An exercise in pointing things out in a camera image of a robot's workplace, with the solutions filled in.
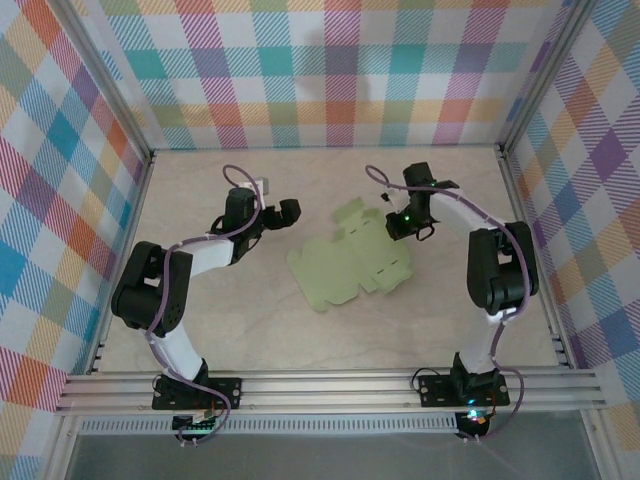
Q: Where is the small black controller box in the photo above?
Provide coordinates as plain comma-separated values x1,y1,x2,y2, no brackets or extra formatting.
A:
457,409,490,432

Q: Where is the green circuit board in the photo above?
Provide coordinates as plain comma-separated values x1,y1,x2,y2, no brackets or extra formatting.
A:
172,409,221,434

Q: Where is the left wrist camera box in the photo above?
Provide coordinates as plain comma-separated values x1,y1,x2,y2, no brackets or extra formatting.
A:
239,175,274,197

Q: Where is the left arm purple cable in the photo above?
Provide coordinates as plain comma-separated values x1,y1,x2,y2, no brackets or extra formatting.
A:
146,163,266,446

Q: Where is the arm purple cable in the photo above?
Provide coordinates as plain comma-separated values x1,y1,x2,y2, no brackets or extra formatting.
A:
364,163,535,444
146,163,266,446

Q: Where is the aluminium table side rail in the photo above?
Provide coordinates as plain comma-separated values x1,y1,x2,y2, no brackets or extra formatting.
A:
87,149,157,376
496,144,575,370

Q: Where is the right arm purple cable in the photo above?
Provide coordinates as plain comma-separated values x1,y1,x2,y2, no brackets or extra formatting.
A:
364,163,535,444

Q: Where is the aluminium frame post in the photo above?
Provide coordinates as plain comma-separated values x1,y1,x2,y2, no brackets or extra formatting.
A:
58,0,154,162
499,0,597,152

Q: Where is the wide aluminium mounting rail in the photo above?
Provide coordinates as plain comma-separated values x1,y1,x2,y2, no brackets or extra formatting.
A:
54,368,606,414

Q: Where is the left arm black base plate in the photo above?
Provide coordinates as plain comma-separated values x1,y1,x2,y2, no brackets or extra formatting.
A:
152,377,243,411

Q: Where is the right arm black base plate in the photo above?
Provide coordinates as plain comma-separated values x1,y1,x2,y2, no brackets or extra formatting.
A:
418,372,510,407

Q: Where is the slotted grey cable duct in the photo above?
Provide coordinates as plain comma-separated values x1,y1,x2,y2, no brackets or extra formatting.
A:
79,413,459,435

